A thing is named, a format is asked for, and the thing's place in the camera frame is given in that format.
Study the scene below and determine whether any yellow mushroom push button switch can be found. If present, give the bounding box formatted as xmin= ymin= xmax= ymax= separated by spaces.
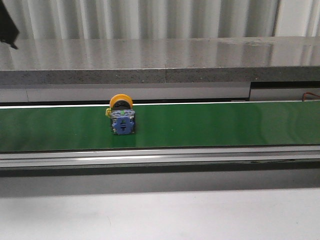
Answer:
xmin=105 ymin=94 xmax=136 ymax=135

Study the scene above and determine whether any white corrugated curtain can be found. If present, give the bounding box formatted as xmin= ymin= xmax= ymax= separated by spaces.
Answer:
xmin=4 ymin=0 xmax=320 ymax=40

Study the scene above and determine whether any red wire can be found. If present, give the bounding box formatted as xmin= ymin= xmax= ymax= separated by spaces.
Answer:
xmin=301 ymin=92 xmax=320 ymax=102

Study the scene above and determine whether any grey stone countertop slab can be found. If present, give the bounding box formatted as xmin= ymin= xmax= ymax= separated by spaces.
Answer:
xmin=0 ymin=37 xmax=320 ymax=85

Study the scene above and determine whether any white conveyor rear panel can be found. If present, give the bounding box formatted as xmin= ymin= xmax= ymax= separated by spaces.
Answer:
xmin=0 ymin=81 xmax=320 ymax=103

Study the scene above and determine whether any aluminium conveyor front rail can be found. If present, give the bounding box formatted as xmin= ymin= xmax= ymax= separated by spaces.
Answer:
xmin=0 ymin=145 xmax=320 ymax=168

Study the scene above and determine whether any green conveyor belt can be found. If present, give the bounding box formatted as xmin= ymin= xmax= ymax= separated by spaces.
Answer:
xmin=0 ymin=101 xmax=320 ymax=152

